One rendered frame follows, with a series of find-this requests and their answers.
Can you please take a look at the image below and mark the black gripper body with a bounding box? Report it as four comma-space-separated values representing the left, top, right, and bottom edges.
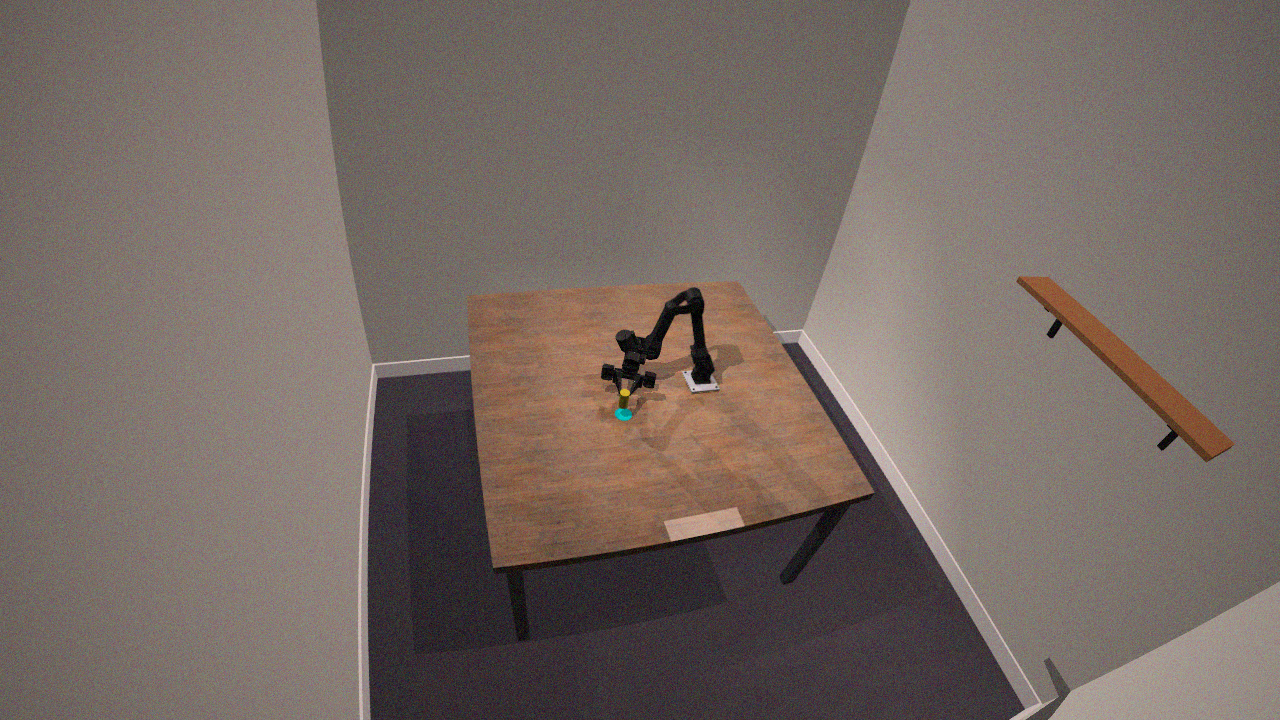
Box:
602, 364, 657, 388

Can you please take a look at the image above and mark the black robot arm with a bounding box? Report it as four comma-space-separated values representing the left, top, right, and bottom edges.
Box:
614, 287, 716, 386

